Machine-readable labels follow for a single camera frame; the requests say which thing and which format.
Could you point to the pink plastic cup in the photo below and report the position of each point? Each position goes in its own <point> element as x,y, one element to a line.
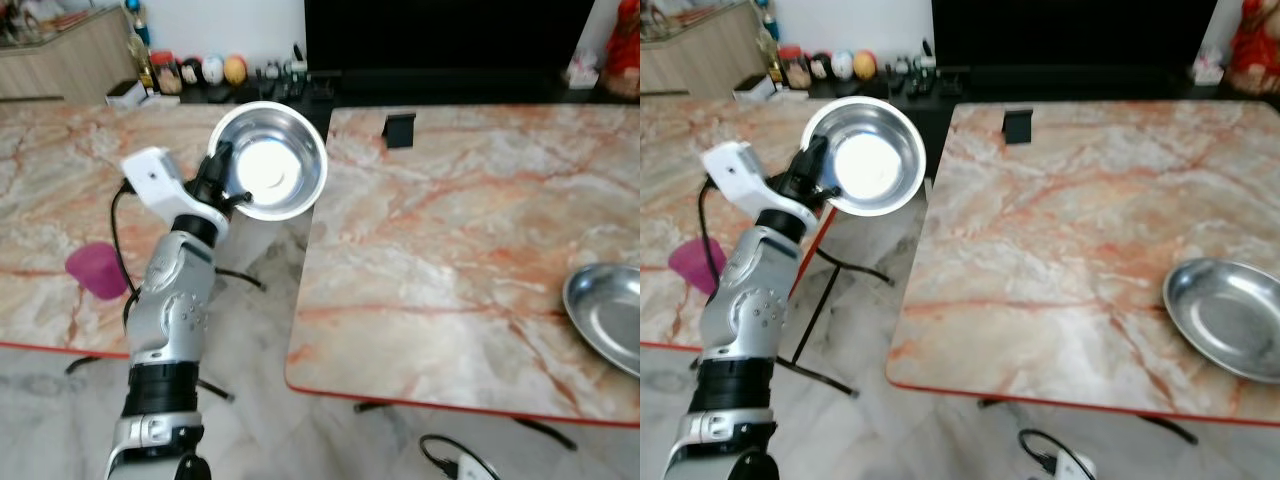
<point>692,265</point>
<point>95,270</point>

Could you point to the small white box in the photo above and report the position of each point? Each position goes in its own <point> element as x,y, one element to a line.
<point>128,93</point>
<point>754,89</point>

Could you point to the red figurine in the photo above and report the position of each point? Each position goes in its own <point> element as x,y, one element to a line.
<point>624,50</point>
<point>1255,50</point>

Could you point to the black television screen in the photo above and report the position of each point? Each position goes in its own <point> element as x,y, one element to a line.
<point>1075,30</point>
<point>450,35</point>

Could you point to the jar with red lid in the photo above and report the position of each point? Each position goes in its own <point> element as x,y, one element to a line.
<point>166,72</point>
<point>794,68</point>

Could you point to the dark egg ornament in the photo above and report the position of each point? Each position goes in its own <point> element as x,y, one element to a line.
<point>821,66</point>
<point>191,71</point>

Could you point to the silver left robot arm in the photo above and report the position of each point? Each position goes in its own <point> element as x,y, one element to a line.
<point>745,300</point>
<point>165,310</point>

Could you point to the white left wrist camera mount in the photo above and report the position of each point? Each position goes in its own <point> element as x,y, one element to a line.
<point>735,172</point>
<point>155,180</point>

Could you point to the small white pink ornament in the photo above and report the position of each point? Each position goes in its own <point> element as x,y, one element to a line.
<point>1208,66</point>
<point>583,70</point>

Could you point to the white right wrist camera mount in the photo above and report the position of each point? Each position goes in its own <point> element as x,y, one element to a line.
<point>1075,465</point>
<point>472,468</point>

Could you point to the round steel bowl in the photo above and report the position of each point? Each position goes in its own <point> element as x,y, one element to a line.
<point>275,160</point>
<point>870,155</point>

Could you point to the tall glass bottle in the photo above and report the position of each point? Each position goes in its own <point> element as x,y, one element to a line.
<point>768,45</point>
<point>140,50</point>

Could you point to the light wooden cabinet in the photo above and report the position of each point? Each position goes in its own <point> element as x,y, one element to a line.
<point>700,50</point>
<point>70,60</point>

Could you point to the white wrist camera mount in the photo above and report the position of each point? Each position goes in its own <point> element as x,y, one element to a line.
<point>1075,465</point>
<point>155,180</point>
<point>735,172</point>
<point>472,468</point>

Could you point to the white egg ornament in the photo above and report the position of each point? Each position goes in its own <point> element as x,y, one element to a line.
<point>213,69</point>
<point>843,65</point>

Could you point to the small black stand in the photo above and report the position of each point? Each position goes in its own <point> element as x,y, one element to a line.
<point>400,130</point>
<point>1018,125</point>

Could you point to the round steel plate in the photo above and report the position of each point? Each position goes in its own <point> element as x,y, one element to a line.
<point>1225,320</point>
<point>605,320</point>

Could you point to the marble top folding table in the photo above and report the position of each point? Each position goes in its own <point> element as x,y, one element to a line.
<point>1050,250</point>
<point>50,180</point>
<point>450,260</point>
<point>675,150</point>

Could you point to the dark television cabinet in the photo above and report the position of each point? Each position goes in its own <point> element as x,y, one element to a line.
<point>450,88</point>

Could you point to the orange egg ornament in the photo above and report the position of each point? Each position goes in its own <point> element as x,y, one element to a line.
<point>235,69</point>
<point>865,65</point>

